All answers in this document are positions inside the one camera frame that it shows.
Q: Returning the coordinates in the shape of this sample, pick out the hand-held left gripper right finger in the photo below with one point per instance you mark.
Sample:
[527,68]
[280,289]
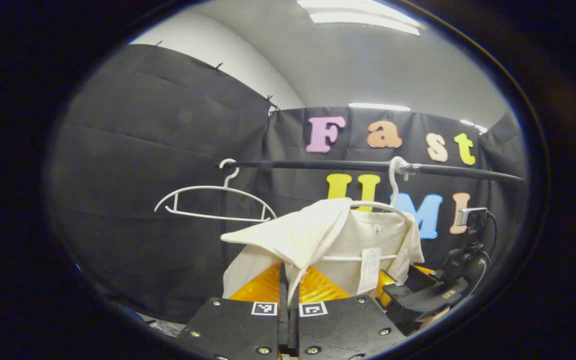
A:
[343,330]

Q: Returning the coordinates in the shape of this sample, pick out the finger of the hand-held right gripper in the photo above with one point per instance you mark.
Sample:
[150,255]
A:
[385,290]
[423,271]

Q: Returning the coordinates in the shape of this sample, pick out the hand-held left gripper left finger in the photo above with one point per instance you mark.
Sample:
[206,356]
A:
[238,330]

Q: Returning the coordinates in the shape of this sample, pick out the cream shirt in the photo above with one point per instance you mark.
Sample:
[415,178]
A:
[318,235]

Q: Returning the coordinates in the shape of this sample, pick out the white hanger with clip bar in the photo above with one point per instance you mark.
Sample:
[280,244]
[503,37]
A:
[393,180]

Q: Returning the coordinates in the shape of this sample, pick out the black clothes rack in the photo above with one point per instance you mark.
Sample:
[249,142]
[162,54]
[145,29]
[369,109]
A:
[318,164]

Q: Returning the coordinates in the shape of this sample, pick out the white empty hanger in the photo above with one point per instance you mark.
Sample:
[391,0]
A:
[213,188]

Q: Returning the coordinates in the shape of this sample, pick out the black backdrop cloth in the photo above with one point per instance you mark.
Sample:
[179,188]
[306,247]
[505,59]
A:
[143,175]

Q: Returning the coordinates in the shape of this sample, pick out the large ceiling light panel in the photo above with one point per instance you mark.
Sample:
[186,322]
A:
[363,15]

